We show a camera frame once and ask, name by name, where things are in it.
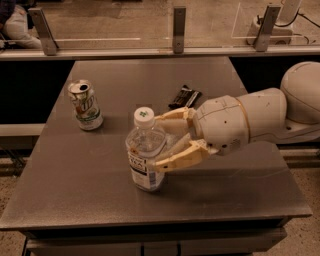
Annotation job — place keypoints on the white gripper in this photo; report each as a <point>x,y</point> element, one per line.
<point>221,124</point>

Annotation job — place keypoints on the clear blue-label plastic bottle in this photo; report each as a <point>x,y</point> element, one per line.
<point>146,141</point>

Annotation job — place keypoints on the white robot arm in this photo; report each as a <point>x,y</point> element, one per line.
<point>284,115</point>

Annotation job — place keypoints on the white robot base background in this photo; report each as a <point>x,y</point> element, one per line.
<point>283,27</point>

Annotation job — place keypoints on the black snack wrapper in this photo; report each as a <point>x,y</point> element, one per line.
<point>185,98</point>

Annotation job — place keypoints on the open 7up soda can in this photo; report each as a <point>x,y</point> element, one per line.
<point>84,101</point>

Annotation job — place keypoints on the person in light trousers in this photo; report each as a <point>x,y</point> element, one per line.
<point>15,25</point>

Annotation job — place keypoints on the metal barrier rail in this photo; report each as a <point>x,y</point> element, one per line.
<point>93,54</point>

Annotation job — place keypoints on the right metal rail bracket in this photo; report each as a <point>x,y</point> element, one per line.
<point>262,40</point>

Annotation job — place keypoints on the metal rail bracket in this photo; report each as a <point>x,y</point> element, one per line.
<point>179,18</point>
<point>262,40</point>
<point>49,45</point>

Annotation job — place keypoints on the middle metal rail bracket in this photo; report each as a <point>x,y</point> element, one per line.
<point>179,18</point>

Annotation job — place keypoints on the left metal rail bracket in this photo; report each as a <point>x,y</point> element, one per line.
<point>49,45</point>

